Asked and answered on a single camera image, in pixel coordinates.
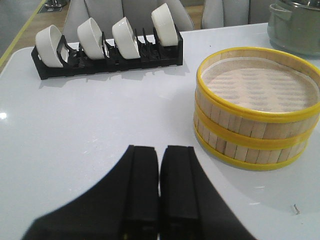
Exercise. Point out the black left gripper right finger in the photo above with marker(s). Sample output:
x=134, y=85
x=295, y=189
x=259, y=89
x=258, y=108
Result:
x=190, y=206

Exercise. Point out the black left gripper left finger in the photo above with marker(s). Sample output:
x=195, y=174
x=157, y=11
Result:
x=123, y=205

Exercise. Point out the bamboo steamer tier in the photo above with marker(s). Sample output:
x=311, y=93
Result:
x=244, y=157
x=253, y=128

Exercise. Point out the black plastic bowl rack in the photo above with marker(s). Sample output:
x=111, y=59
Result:
x=76, y=62

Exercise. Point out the white ceramic bowl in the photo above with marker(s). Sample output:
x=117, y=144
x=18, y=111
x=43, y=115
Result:
x=46, y=42
x=90, y=38
x=125, y=39
x=164, y=26

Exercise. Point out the left grey upholstered chair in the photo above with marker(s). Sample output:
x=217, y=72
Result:
x=108, y=12

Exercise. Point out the grey upholstered chair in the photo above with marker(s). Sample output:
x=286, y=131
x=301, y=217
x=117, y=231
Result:
x=108, y=12
x=228, y=13

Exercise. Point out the right grey upholstered chair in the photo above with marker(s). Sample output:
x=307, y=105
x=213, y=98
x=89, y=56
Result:
x=228, y=13

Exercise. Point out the grey-green electric cooking pot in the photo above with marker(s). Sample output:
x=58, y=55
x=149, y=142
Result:
x=294, y=25

